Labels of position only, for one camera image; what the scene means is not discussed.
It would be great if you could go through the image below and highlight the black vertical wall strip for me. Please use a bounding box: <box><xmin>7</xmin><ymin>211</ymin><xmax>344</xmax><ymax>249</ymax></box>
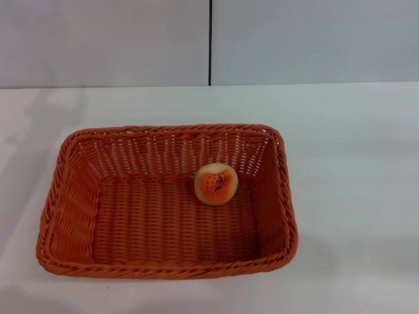
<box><xmin>207</xmin><ymin>0</ymin><xmax>213</xmax><ymax>86</ymax></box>

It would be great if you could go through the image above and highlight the round sesame bread bun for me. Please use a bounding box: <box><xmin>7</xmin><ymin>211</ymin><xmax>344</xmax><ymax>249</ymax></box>
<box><xmin>194</xmin><ymin>162</ymin><xmax>238</xmax><ymax>206</ymax></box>

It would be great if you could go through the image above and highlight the orange woven plastic basket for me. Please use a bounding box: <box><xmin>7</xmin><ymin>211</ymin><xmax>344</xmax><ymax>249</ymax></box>
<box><xmin>35</xmin><ymin>123</ymin><xmax>299</xmax><ymax>279</ymax></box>

